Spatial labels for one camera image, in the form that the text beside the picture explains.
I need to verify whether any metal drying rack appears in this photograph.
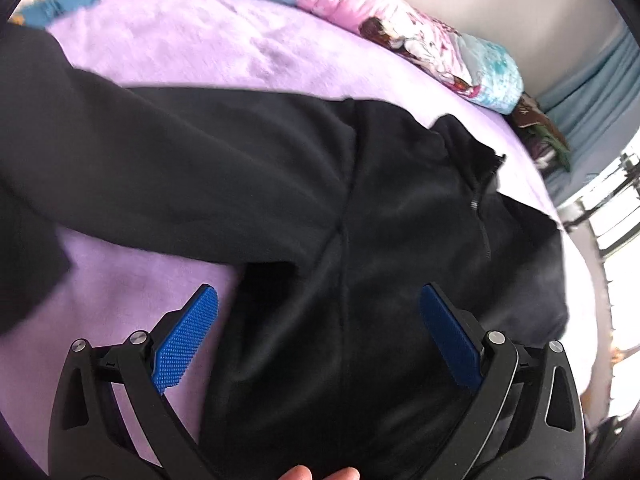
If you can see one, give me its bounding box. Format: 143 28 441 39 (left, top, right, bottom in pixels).
557 150 640 361

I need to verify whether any blue pillow with orange print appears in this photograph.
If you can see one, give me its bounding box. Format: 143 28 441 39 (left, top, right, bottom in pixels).
10 0 98 28

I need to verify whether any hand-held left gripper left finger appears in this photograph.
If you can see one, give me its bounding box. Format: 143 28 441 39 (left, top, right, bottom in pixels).
47 284 221 480

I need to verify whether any pile of dark clothes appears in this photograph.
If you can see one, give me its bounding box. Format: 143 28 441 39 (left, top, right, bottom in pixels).
510 92 571 171

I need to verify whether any black fleece jacket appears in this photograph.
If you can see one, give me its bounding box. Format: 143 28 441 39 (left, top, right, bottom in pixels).
0 25 571 480

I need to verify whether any purple bed blanket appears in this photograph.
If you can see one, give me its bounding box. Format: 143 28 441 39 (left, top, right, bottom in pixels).
0 0 608 480

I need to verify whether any person's left hand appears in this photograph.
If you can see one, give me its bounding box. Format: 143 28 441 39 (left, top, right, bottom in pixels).
274 465 362 480

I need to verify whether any pink and blue printed quilt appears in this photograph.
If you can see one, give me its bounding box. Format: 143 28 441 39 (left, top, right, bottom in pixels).
75 0 523 113

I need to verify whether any blue curtain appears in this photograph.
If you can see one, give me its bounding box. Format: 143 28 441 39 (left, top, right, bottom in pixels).
537 20 640 191

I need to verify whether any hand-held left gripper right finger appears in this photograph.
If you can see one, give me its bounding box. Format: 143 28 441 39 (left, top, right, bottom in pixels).
420 284 586 480

